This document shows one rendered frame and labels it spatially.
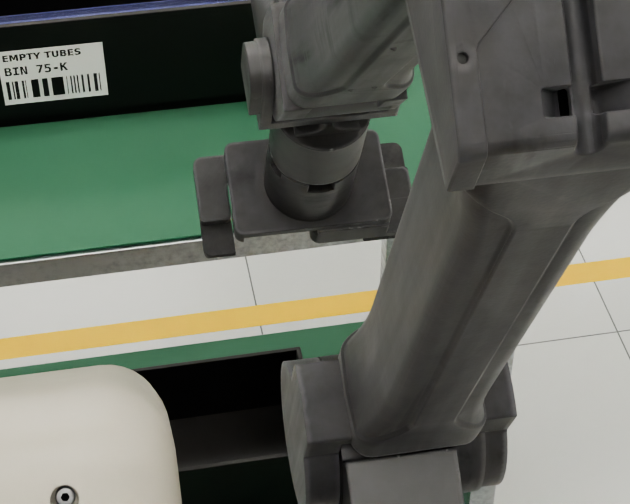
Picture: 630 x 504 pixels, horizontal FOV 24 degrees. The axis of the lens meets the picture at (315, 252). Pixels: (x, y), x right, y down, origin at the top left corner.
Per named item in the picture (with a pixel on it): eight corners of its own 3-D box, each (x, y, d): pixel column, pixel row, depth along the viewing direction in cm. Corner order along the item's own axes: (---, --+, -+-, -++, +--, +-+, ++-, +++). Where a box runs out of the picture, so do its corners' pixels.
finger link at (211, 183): (191, 205, 103) (192, 148, 95) (291, 195, 104) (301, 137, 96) (202, 295, 101) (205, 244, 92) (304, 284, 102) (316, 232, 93)
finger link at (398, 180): (288, 195, 104) (298, 137, 96) (386, 185, 105) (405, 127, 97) (302, 284, 102) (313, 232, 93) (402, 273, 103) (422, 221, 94)
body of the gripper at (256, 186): (222, 155, 96) (225, 103, 89) (373, 140, 97) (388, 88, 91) (235, 246, 94) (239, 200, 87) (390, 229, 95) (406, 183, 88)
